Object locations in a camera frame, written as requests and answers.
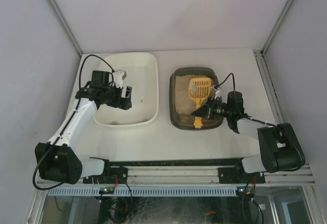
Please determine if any yellow litter scoop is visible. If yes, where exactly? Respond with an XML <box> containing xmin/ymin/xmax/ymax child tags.
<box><xmin>188</xmin><ymin>78</ymin><xmax>212</xmax><ymax>129</ymax></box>

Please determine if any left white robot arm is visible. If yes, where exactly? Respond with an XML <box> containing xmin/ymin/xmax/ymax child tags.
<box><xmin>34</xmin><ymin>70</ymin><xmax>132</xmax><ymax>186</ymax></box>

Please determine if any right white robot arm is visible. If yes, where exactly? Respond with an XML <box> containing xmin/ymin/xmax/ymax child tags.
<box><xmin>192</xmin><ymin>91</ymin><xmax>306</xmax><ymax>173</ymax></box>

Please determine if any dark grey litter box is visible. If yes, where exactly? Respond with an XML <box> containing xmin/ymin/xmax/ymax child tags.
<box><xmin>169</xmin><ymin>67</ymin><xmax>218</xmax><ymax>131</ymax></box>

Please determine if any white plastic tub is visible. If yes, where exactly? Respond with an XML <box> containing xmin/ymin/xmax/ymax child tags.
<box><xmin>92</xmin><ymin>52</ymin><xmax>160</xmax><ymax>127</ymax></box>

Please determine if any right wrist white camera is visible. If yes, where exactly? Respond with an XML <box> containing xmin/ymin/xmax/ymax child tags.
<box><xmin>212</xmin><ymin>85</ymin><xmax>221</xmax><ymax>99</ymax></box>

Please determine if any wrist white camera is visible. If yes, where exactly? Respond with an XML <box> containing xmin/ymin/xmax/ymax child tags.
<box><xmin>113</xmin><ymin>70</ymin><xmax>127</xmax><ymax>89</ymax></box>
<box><xmin>212</xmin><ymin>85</ymin><xmax>221</xmax><ymax>99</ymax></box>

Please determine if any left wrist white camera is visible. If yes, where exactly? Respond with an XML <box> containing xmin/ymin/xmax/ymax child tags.
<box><xmin>113</xmin><ymin>70</ymin><xmax>127</xmax><ymax>89</ymax></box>

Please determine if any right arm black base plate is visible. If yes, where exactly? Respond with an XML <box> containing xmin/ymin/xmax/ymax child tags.
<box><xmin>218</xmin><ymin>159</ymin><xmax>266</xmax><ymax>184</ymax></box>

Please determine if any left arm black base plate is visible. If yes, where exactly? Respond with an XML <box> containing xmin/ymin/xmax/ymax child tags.
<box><xmin>83</xmin><ymin>160</ymin><xmax>128</xmax><ymax>184</ymax></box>

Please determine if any aluminium mounting rail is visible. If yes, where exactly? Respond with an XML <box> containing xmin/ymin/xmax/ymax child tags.
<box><xmin>38</xmin><ymin>165</ymin><xmax>315</xmax><ymax>187</ymax></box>

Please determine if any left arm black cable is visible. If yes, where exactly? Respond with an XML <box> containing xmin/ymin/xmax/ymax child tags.
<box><xmin>32</xmin><ymin>54</ymin><xmax>115</xmax><ymax>190</ymax></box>

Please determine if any grey slotted cable duct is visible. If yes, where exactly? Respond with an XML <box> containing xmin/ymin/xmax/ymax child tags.
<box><xmin>48</xmin><ymin>186</ymin><xmax>238</xmax><ymax>197</ymax></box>

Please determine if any aluminium frame post left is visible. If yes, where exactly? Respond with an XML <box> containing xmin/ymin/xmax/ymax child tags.
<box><xmin>46</xmin><ymin>0</ymin><xmax>83</xmax><ymax>57</ymax></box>

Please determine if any aluminium frame post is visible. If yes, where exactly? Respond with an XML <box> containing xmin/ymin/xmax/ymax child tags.
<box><xmin>46</xmin><ymin>0</ymin><xmax>83</xmax><ymax>57</ymax></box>
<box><xmin>261</xmin><ymin>0</ymin><xmax>296</xmax><ymax>55</ymax></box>

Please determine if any aluminium frame post right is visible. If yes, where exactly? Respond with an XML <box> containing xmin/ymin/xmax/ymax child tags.
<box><xmin>261</xmin><ymin>0</ymin><xmax>296</xmax><ymax>55</ymax></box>

